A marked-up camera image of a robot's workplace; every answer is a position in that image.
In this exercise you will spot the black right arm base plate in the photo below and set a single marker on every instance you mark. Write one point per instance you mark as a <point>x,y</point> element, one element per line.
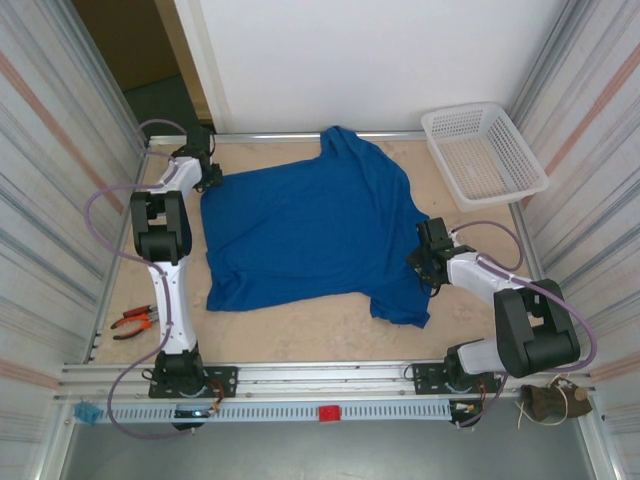
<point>425,377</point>

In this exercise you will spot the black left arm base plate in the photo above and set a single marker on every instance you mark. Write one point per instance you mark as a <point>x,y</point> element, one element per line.
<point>225,380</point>

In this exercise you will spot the white door frame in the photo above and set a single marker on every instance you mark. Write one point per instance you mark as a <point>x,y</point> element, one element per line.
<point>205,65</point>

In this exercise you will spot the blue tape piece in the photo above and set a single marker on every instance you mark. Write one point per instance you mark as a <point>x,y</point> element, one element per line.
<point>87,414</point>

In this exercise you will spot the brown wooden door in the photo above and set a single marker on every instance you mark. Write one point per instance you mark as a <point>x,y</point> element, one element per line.
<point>130,45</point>

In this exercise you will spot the blue t-shirt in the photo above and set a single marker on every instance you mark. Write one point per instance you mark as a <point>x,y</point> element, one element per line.
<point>310,230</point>

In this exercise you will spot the aluminium table frame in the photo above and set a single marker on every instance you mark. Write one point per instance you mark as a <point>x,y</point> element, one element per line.
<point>270,136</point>

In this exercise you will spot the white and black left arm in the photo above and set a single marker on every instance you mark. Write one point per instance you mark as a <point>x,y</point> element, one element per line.
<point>172,300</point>

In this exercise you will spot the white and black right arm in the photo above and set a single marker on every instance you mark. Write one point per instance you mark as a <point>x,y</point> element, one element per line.
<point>530,325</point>

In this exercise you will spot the aluminium mounting rail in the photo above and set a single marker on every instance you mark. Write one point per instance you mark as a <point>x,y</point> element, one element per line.
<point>325,372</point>

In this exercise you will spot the black controller board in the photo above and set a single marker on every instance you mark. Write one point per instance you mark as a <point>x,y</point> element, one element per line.
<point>462,407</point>
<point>192,414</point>

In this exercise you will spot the small red block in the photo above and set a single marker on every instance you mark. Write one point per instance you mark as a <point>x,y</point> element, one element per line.
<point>329,414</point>

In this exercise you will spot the brown cloth pouch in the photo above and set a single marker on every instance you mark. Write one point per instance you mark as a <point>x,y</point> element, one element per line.
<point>545,402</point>

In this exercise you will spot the white plastic basket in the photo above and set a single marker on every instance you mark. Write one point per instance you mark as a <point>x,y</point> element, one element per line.
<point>480,160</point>

